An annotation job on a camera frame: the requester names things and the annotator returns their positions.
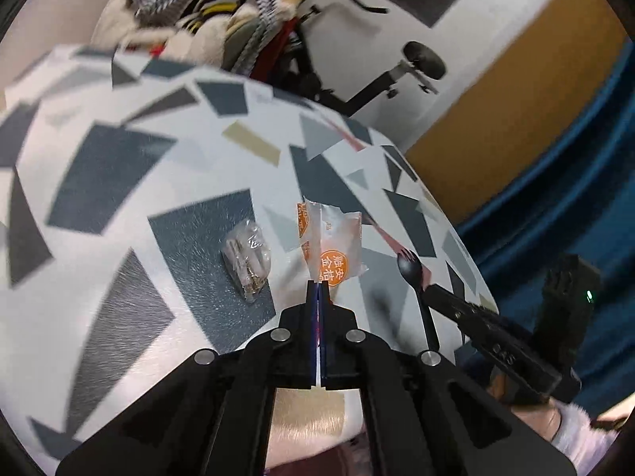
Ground crumpled clear wrapper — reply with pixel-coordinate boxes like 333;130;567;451
221;219;271;303

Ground right hand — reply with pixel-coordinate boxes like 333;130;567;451
487;370;562;441

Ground chair piled with clothes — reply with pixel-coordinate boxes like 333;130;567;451
90;0;302;81

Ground black exercise bike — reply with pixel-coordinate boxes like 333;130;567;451
276;0;448;117

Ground orange white snack wrapper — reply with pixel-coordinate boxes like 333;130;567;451
297;200;367;287

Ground black plastic spoon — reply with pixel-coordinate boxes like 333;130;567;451
397;248;440;351

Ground wooden door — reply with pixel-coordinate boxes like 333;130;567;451
407;0;627;224

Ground fluffy white right sleeve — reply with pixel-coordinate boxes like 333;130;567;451
551;400;634;475

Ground blue curtain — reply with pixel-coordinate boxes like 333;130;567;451
458;42;634;417

